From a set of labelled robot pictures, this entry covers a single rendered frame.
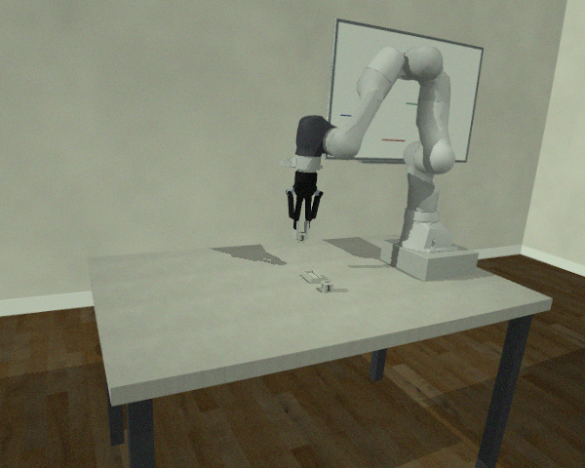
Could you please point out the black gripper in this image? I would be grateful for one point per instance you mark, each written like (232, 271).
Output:
(304, 187)

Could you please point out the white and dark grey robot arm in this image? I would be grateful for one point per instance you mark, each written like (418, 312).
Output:
(432, 154)

